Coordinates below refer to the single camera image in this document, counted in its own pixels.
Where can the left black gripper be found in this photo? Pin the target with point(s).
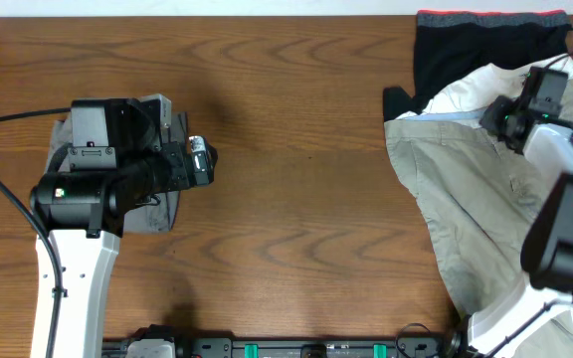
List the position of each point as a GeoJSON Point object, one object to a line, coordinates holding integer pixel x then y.
{"type": "Point", "coordinates": [201, 172]}

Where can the khaki beige shorts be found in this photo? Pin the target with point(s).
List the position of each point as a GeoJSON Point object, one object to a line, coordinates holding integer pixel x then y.
{"type": "Point", "coordinates": [479, 199]}

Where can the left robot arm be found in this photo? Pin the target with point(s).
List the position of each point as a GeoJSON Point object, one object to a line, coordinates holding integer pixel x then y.
{"type": "Point", "coordinates": [117, 165]}

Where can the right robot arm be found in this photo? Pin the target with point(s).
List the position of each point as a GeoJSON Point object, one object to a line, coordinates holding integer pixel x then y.
{"type": "Point", "coordinates": [530, 125]}

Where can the folded grey shorts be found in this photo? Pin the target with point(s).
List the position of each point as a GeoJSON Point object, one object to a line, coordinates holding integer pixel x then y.
{"type": "Point", "coordinates": [154, 219]}

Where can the white printed t-shirt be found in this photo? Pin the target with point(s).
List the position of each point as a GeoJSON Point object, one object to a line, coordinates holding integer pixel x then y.
{"type": "Point", "coordinates": [465, 100]}

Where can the black garment with red trim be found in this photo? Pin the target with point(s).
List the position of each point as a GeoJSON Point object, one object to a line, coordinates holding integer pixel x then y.
{"type": "Point", "coordinates": [451, 44]}

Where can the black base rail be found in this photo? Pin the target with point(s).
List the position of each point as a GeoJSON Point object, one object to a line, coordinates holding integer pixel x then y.
{"type": "Point", "coordinates": [164, 341]}

